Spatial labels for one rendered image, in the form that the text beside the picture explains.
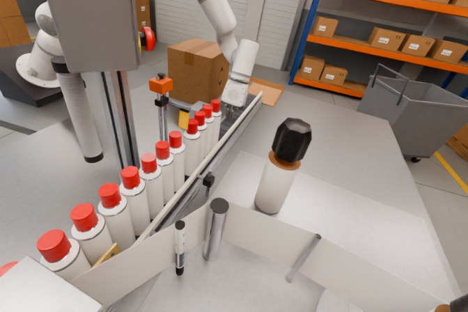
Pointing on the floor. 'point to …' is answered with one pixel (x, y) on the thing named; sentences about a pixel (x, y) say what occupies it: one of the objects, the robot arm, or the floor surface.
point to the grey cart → (415, 113)
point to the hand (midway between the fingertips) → (229, 115)
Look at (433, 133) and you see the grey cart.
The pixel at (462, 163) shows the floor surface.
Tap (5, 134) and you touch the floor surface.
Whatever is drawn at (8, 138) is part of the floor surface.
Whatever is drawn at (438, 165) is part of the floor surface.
